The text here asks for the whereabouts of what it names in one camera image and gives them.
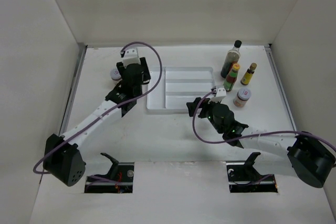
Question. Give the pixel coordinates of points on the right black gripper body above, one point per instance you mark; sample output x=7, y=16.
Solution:
x=207, y=111

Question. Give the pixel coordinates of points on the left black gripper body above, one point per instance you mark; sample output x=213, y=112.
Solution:
x=146, y=77

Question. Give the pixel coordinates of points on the spice jar white lid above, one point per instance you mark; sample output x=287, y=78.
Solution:
x=242, y=96
x=115, y=75

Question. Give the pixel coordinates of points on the red chili sauce bottle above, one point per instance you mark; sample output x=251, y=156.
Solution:
x=231, y=77

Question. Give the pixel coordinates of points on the small yellow label bottle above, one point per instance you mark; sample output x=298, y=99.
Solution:
x=248, y=74

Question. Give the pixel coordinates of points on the tall dark sauce bottle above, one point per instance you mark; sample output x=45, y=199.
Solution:
x=231, y=58

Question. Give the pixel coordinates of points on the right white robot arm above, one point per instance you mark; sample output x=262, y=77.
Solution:
x=309, y=157

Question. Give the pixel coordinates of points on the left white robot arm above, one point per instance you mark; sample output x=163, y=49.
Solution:
x=63, y=158

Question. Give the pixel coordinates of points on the white divided organizer tray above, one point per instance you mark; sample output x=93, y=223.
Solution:
x=174, y=87

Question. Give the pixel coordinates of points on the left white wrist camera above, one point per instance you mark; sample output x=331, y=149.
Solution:
x=130, y=56

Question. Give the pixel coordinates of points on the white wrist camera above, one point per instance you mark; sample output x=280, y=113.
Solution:
x=219, y=93
x=130, y=56

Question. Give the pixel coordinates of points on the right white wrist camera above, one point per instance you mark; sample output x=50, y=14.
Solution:
x=219, y=93

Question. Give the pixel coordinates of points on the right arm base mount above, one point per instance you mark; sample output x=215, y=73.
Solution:
x=244, y=178

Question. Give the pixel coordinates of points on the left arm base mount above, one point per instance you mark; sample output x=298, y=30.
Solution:
x=117, y=180

